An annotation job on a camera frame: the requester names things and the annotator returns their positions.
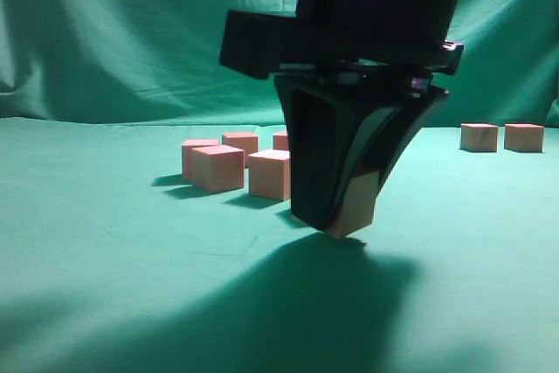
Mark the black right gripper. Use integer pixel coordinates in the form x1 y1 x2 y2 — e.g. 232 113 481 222
219 0 464 231

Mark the green cloth backdrop and cover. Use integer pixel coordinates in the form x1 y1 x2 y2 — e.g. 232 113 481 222
1 0 558 372

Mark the pink cube column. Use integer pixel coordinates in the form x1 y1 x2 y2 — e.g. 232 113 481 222
504 123 545 153
326 170 379 238
459 123 499 153
248 149 291 201

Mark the pink cube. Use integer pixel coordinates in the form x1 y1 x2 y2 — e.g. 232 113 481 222
191 145 245 193

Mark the pink cube placed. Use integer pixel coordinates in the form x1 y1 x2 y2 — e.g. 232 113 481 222
222 132 259 165
273 131 290 151
182 139 220 181

